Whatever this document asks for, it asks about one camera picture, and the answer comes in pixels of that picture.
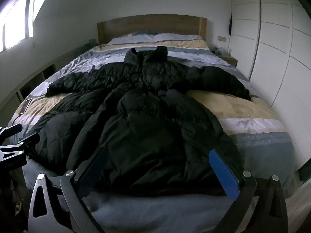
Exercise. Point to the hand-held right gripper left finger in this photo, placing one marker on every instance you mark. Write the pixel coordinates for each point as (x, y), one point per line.
(93, 171)

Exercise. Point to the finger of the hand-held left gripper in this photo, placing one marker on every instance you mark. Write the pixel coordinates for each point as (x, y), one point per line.
(13, 128)
(29, 140)

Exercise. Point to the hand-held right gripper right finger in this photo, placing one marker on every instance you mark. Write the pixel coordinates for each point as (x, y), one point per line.
(223, 174)

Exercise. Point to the black puffer jacket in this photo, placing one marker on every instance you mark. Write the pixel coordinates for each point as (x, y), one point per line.
(145, 126)

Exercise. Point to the smartphone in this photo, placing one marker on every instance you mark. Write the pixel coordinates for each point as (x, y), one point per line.
(25, 105)

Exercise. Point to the low white shelf unit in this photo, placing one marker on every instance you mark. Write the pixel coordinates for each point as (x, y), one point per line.
(36, 77)

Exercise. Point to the grey bed sheet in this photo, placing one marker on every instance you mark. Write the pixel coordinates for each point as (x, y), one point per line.
(150, 213)

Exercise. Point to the window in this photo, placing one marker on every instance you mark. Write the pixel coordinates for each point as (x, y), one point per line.
(17, 21)

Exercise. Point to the wooden nightstand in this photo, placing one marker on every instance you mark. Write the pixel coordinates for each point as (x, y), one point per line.
(229, 59)

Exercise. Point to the small items on nightstand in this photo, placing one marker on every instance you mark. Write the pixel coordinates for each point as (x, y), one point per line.
(220, 50)

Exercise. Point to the white wardrobe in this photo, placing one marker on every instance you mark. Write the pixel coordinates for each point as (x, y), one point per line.
(274, 41)

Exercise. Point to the pale striped pillow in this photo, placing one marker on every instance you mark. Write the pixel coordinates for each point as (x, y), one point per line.
(170, 38)

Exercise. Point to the wooden headboard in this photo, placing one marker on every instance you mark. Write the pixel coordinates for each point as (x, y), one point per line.
(150, 25)

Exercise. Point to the wall switch plate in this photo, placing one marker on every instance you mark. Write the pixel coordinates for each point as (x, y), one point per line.
(221, 38)

